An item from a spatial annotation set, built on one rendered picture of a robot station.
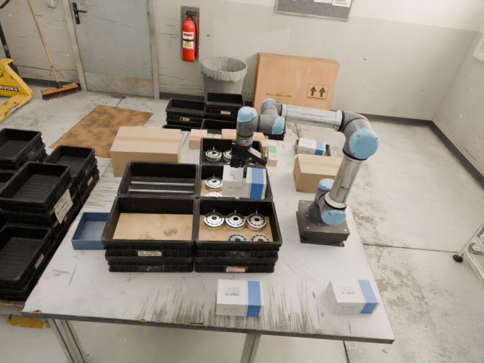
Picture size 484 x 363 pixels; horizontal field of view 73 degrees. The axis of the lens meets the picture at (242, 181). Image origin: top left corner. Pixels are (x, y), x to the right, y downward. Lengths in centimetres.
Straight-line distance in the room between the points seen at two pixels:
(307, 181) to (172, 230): 94
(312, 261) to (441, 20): 384
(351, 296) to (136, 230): 105
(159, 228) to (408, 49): 406
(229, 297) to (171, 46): 369
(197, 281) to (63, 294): 58
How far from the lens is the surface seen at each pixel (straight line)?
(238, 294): 150
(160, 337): 229
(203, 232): 166
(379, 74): 495
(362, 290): 167
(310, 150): 252
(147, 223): 171
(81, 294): 168
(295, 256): 180
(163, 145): 215
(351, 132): 145
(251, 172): 155
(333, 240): 189
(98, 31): 485
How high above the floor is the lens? 204
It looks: 38 degrees down
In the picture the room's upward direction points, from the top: 7 degrees clockwise
